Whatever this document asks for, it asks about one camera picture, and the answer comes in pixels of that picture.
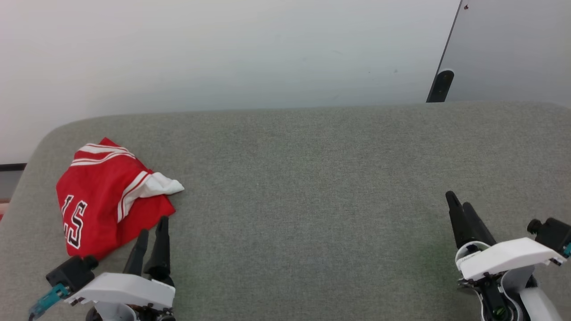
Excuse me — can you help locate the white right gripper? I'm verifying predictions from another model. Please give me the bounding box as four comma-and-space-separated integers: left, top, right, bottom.
446, 192, 567, 321

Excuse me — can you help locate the red and white jersey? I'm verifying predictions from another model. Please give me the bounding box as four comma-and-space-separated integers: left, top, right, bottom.
56, 137, 185, 261

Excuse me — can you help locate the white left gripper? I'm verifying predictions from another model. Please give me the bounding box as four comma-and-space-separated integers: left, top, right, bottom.
65, 216, 176, 321

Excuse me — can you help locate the grey door panel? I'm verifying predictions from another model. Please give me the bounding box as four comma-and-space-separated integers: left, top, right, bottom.
426, 0, 571, 110

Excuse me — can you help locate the grey fabric sofa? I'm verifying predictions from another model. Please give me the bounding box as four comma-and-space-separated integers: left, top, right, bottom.
0, 100, 571, 321

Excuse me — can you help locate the black rounded bracket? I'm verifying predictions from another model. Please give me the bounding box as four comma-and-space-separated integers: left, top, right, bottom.
426, 69, 455, 103

